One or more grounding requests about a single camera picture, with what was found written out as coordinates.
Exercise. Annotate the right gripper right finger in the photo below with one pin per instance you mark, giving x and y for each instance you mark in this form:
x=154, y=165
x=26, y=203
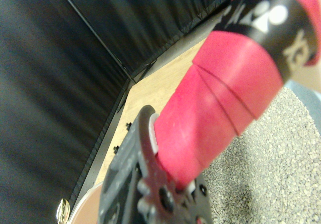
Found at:
x=148, y=163

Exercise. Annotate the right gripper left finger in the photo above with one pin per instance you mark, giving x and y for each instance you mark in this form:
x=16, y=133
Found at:
x=123, y=163

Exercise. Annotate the blue litter tray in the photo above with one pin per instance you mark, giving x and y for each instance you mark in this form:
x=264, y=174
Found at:
x=263, y=171

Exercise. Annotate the black curtain stand pole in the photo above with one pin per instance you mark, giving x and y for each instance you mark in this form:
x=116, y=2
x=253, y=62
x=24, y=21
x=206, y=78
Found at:
x=100, y=41

